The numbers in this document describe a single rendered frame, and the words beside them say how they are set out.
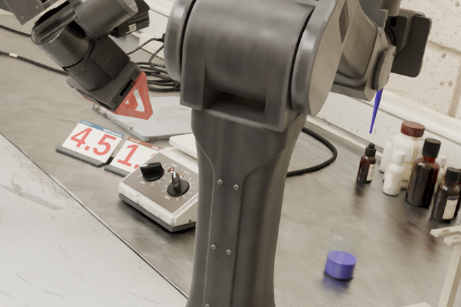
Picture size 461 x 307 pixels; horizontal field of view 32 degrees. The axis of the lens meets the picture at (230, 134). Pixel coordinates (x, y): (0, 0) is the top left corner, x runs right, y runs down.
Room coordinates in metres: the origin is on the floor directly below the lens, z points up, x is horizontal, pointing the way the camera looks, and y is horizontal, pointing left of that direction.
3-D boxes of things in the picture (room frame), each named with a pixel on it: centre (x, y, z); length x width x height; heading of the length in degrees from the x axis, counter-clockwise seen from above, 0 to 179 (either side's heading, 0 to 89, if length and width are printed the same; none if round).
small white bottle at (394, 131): (1.36, -0.29, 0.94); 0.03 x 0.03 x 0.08
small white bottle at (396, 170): (1.26, -0.28, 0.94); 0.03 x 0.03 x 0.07
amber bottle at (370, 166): (1.30, -0.24, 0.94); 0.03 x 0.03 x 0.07
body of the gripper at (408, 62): (0.83, -0.13, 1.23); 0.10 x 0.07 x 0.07; 71
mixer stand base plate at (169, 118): (1.49, 0.10, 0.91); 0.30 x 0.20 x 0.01; 130
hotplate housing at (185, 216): (1.09, 0.03, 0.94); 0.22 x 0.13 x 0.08; 136
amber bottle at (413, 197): (1.24, -0.33, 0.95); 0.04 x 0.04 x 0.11
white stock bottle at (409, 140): (1.31, -0.31, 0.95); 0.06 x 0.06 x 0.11
